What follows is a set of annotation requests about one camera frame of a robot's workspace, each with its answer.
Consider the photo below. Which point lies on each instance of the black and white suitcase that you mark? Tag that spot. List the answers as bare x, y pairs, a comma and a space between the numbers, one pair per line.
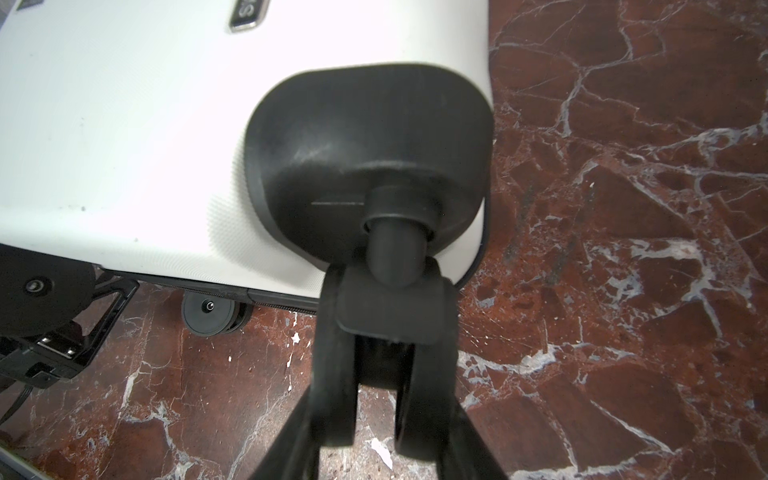
332, 156

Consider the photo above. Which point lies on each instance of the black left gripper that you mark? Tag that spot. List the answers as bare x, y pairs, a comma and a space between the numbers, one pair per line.
42, 360

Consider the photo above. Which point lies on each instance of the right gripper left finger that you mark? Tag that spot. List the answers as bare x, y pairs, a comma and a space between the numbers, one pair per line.
294, 454

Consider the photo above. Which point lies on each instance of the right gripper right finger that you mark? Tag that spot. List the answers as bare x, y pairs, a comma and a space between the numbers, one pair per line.
465, 455

